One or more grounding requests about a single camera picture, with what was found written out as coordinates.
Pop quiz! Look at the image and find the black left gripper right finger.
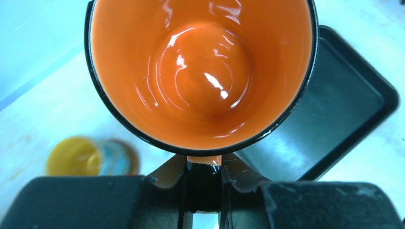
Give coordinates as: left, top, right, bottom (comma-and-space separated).
219, 154, 404, 229

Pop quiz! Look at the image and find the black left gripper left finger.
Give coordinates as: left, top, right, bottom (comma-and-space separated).
0, 155, 192, 229

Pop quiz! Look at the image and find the blue mug yellow inside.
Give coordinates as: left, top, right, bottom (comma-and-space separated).
45, 136, 140, 176

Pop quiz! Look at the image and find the black mug orange inside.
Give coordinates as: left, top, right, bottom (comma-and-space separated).
84, 0, 319, 212

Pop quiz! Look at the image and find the black serving tray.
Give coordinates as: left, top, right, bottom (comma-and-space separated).
237, 26, 399, 181

